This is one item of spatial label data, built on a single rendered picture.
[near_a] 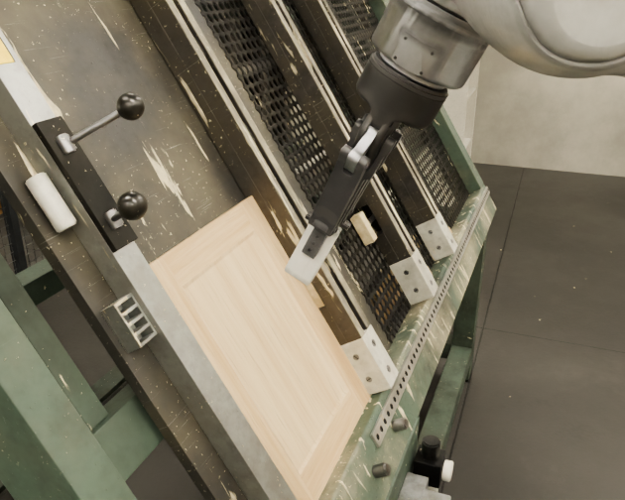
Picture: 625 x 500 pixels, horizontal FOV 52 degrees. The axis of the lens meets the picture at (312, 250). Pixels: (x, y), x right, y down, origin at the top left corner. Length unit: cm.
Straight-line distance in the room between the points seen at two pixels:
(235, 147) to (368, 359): 50
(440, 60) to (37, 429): 56
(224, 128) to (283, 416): 55
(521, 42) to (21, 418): 63
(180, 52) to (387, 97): 79
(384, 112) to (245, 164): 74
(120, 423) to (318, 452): 39
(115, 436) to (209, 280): 30
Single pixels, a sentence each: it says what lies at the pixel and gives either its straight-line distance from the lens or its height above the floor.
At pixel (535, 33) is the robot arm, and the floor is 168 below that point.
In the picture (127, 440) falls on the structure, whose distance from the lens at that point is 96.
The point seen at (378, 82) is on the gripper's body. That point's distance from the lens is 55.
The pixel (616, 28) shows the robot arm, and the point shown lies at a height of 169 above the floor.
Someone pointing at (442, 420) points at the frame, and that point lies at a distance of 252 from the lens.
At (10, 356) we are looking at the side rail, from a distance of 79.
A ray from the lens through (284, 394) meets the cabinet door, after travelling 116.
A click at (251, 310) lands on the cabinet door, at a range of 115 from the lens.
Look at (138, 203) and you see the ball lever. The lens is 83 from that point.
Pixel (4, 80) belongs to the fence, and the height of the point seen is 158.
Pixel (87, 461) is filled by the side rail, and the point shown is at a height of 120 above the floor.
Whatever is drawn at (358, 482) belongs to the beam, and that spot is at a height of 87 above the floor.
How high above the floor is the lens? 171
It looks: 24 degrees down
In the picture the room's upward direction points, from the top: straight up
